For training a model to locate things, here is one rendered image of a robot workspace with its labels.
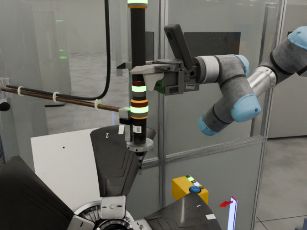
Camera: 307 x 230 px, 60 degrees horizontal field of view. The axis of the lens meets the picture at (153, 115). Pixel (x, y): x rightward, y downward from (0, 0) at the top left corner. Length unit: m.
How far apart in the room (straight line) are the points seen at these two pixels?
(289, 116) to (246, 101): 4.14
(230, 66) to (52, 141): 0.70
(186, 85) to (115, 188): 0.37
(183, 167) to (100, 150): 0.95
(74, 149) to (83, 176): 0.11
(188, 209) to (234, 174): 1.16
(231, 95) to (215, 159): 1.19
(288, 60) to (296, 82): 3.69
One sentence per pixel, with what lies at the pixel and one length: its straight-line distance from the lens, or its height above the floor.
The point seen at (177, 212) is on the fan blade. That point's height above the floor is 1.18.
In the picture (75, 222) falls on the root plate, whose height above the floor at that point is 1.25.
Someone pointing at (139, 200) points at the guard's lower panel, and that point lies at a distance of 1.72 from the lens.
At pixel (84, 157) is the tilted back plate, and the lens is 1.08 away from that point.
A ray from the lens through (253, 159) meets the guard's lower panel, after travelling 2.15.
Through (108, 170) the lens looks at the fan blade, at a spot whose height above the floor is 1.33.
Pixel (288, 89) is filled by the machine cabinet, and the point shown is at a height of 0.86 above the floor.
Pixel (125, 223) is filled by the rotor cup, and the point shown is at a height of 1.25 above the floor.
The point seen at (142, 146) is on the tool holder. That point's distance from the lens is 0.67.
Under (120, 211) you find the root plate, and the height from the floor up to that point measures 1.25.
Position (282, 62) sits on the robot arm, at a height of 1.64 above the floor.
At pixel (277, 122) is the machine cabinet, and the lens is 4.76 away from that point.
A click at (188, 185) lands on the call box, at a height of 1.07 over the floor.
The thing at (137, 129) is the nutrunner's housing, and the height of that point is 1.51.
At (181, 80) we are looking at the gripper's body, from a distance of 0.67.
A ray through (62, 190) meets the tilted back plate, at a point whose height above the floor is 1.20.
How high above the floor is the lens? 1.75
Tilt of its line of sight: 18 degrees down
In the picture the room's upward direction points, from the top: straight up
